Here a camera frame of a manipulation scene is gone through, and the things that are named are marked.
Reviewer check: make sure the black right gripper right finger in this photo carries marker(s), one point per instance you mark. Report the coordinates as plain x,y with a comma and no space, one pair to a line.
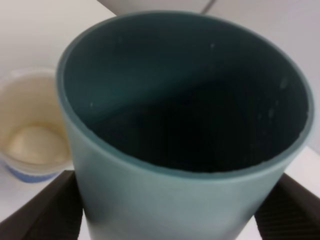
290,212

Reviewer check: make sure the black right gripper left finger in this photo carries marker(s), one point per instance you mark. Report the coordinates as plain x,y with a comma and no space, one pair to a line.
53,214

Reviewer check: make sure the teal plastic cup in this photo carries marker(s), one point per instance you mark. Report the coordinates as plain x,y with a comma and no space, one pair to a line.
179,124

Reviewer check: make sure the paper cup with blue sleeve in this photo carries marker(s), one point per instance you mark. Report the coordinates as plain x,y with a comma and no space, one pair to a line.
33,139

